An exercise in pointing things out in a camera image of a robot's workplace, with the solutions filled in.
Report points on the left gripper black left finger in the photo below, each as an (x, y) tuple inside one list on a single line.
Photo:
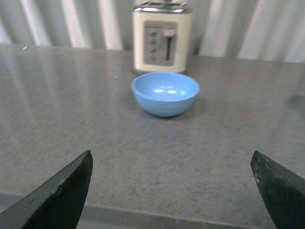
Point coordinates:
[(57, 203)]

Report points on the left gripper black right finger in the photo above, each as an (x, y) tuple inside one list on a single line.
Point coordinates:
[(282, 191)]

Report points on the light blue bowl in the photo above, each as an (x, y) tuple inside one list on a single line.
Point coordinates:
[(165, 94)]

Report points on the cream toaster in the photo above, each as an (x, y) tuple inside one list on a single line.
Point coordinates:
[(161, 35)]

